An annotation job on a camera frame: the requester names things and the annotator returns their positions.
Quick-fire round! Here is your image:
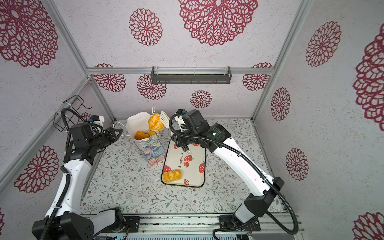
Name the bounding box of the round knotted fake bread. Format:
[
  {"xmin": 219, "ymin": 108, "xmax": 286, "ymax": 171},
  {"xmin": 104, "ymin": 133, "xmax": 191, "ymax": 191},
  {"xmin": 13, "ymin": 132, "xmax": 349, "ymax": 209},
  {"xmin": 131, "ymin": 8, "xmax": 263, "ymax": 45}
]
[{"xmin": 148, "ymin": 113, "xmax": 164, "ymax": 132}]

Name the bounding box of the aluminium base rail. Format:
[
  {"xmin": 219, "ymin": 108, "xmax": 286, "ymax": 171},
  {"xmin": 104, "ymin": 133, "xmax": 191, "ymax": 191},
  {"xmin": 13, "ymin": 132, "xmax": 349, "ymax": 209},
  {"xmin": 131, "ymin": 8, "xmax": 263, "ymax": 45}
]
[{"xmin": 95, "ymin": 214, "xmax": 307, "ymax": 240}]

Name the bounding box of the black wire wall rack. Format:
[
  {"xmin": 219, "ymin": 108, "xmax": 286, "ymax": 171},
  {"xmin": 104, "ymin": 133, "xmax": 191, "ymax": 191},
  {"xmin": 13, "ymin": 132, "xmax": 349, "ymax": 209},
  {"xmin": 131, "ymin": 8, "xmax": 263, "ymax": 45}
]
[{"xmin": 52, "ymin": 95, "xmax": 92, "ymax": 132}]

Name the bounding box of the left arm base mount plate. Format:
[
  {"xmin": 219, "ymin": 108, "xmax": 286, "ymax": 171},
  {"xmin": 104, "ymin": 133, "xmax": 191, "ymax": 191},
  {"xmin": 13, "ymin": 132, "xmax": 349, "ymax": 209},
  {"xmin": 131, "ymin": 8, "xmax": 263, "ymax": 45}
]
[{"xmin": 103, "ymin": 216, "xmax": 141, "ymax": 234}]

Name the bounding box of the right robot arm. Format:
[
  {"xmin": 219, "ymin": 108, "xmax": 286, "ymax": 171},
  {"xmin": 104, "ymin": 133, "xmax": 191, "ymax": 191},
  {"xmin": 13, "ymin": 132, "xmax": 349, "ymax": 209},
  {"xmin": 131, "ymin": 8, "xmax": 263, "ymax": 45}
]
[{"xmin": 160, "ymin": 109, "xmax": 284, "ymax": 225}]

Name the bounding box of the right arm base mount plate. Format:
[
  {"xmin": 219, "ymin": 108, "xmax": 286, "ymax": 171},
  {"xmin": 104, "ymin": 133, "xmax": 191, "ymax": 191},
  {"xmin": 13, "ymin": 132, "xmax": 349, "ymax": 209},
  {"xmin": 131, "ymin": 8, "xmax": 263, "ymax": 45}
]
[{"xmin": 219, "ymin": 214, "xmax": 261, "ymax": 232}]

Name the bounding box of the flaky fake pastry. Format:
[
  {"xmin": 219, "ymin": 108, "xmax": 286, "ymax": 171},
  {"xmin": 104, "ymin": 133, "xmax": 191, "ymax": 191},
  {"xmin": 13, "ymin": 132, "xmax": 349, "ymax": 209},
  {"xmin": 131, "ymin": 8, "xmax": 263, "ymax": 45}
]
[{"xmin": 163, "ymin": 170, "xmax": 182, "ymax": 183}]

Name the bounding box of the white strawberry tray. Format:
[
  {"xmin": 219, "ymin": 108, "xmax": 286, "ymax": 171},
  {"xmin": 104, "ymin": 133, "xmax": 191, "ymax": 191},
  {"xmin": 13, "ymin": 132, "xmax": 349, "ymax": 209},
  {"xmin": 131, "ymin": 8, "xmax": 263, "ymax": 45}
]
[{"xmin": 161, "ymin": 140, "xmax": 206, "ymax": 188}]

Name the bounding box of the floral paper gift bag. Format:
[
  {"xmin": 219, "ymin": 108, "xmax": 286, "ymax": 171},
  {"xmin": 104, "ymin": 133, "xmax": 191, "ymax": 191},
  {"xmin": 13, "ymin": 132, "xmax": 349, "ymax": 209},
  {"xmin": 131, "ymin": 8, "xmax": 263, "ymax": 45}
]
[{"xmin": 122, "ymin": 108, "xmax": 166, "ymax": 167}]

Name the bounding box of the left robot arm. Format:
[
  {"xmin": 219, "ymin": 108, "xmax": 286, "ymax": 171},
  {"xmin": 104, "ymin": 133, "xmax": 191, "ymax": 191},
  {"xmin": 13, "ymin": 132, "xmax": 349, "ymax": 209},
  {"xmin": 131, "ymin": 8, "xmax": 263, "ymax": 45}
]
[{"xmin": 32, "ymin": 122, "xmax": 126, "ymax": 240}]

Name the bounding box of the black wall shelf rail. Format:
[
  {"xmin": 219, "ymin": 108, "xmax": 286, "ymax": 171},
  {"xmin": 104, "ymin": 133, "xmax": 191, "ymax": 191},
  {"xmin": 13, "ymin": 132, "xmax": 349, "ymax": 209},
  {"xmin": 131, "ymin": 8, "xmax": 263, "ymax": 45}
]
[{"xmin": 150, "ymin": 67, "xmax": 233, "ymax": 85}]

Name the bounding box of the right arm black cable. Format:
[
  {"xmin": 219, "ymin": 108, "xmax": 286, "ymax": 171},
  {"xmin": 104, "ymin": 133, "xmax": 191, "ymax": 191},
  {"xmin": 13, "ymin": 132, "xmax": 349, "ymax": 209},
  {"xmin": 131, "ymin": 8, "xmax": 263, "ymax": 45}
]
[{"xmin": 168, "ymin": 112, "xmax": 300, "ymax": 240}]

